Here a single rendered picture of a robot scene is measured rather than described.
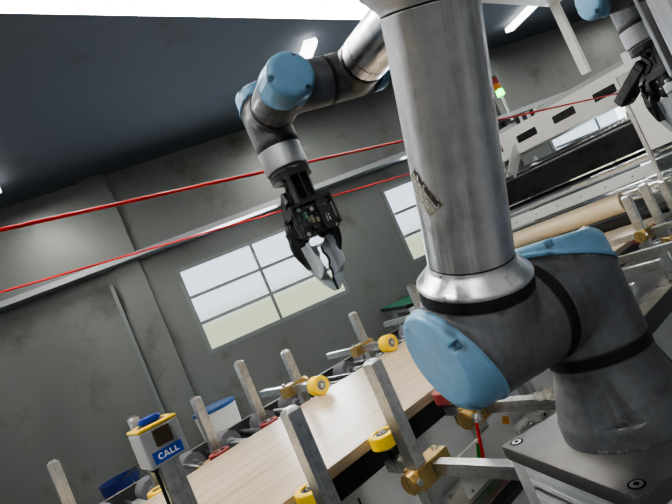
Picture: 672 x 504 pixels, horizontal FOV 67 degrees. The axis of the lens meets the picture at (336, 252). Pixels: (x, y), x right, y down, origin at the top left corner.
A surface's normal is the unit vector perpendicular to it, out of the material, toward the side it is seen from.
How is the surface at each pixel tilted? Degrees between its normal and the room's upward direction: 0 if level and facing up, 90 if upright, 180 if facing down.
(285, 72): 90
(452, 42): 111
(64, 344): 90
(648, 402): 73
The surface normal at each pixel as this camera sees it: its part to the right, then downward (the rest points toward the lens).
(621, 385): -0.37, -0.22
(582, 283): 0.22, -0.44
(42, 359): 0.24, -0.15
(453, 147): -0.18, 0.36
